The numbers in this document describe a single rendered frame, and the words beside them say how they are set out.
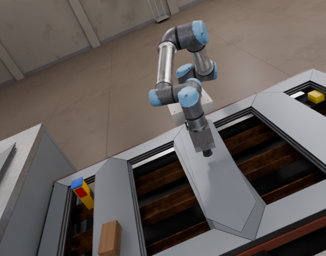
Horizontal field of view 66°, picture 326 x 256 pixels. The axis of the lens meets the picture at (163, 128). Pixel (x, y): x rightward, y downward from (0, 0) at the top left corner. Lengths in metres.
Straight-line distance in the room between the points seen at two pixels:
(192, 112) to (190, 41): 0.47
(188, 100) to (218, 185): 0.35
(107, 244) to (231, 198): 0.46
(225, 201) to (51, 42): 9.39
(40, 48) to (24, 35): 0.61
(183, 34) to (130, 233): 0.92
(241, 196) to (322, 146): 0.37
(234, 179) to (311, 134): 0.37
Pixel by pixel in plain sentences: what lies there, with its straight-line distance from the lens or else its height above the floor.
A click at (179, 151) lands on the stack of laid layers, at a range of 1.23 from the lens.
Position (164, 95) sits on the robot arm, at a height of 1.16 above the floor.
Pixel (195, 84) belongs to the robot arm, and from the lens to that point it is 1.02.
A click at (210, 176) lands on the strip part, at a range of 1.05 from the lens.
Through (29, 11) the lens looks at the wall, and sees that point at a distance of 9.97.
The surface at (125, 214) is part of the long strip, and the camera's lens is 1.08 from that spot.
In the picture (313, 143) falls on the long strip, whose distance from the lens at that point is 1.13.
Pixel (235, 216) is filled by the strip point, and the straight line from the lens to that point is 0.92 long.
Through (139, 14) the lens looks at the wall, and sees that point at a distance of 9.59.
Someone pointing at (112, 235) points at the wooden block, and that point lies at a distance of 0.98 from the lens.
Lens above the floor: 1.60
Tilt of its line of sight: 31 degrees down
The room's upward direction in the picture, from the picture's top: 24 degrees counter-clockwise
